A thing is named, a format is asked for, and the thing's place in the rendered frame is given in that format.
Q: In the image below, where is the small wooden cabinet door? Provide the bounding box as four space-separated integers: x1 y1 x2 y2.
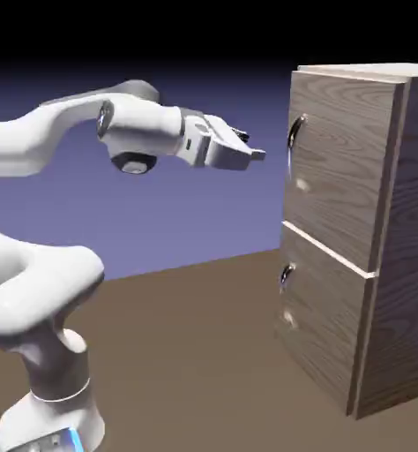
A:
274 222 377 417

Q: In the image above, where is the wooden cabinet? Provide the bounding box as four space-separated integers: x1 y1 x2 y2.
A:
274 63 418 420

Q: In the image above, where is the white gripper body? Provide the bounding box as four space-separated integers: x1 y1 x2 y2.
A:
203 114 254 172

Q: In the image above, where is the large wooden cabinet door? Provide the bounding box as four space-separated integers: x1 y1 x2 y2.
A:
283 70 407 274

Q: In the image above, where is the long curved metal handle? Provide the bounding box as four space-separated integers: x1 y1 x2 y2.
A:
286 113 308 177

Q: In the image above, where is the short curved metal handle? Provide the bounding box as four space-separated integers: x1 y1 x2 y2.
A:
278 262 296 294

